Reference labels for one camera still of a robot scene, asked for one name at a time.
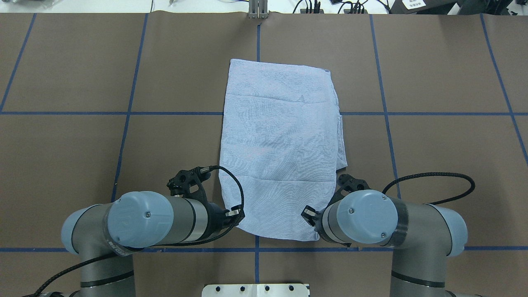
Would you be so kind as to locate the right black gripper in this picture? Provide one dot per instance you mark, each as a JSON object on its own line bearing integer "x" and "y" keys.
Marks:
{"x": 309, "y": 214}

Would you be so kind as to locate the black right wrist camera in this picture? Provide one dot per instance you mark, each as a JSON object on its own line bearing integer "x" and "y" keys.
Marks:
{"x": 347, "y": 184}

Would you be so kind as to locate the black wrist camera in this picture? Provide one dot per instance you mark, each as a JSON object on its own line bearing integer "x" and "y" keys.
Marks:
{"x": 347, "y": 184}
{"x": 189, "y": 184}

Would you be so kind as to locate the light blue striped shirt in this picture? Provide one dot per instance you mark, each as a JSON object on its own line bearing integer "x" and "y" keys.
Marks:
{"x": 282, "y": 138}

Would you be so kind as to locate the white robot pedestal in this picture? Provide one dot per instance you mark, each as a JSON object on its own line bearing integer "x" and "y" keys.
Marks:
{"x": 257, "y": 290}

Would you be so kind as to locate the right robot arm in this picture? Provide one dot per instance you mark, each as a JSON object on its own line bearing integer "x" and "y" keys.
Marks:
{"x": 421, "y": 236}

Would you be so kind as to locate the aluminium frame post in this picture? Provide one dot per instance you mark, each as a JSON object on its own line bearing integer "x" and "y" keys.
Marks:
{"x": 258, "y": 9}

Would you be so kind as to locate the black labelled box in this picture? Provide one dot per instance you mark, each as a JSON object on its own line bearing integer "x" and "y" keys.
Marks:
{"x": 429, "y": 7}

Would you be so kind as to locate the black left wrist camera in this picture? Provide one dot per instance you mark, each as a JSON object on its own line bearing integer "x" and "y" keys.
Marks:
{"x": 189, "y": 184}

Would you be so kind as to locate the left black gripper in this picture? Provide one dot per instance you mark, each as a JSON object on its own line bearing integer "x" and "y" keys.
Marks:
{"x": 215, "y": 212}

